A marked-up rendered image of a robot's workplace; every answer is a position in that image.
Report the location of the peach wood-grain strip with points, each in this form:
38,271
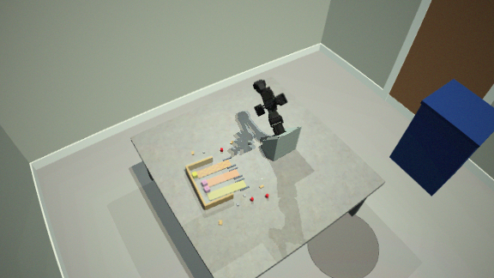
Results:
231,174

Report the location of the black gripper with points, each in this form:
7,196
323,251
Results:
271,104

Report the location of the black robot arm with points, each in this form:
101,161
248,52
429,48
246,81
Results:
274,117

